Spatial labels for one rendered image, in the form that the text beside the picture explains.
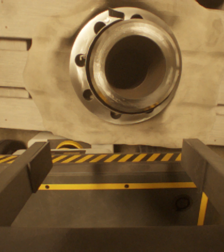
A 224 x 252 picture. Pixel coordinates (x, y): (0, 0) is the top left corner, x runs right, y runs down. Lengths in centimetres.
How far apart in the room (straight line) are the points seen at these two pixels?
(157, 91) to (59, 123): 33
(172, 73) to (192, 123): 30
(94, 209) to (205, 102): 37
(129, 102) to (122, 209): 25
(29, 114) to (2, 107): 8
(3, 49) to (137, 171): 45
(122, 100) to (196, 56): 31
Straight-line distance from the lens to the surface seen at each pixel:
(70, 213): 42
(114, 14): 29
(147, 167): 35
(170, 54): 24
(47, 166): 17
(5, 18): 56
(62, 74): 47
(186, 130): 52
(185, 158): 17
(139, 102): 23
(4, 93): 59
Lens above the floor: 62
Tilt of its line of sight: 73 degrees down
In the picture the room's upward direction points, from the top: 177 degrees counter-clockwise
